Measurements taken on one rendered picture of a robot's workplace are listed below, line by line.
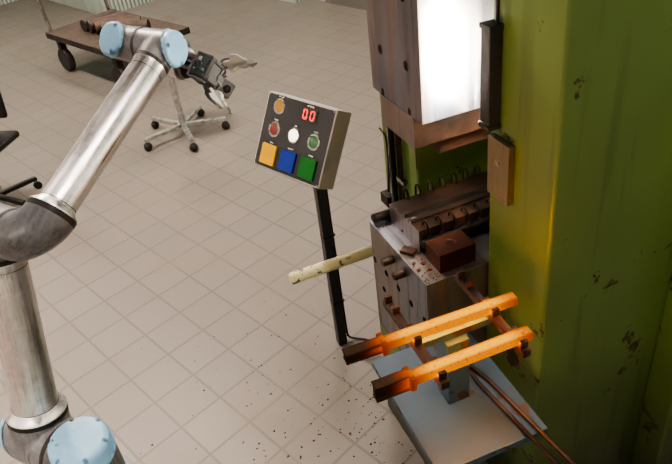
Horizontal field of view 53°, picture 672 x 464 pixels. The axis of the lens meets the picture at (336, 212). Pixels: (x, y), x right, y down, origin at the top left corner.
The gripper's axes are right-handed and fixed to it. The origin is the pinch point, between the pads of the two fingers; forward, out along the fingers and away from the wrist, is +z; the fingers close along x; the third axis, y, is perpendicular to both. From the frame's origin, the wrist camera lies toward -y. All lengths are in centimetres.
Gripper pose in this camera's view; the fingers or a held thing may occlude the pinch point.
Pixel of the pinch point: (246, 89)
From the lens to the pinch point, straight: 177.5
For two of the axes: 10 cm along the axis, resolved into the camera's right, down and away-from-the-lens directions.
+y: -3.6, -2.6, -9.0
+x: 4.5, -8.9, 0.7
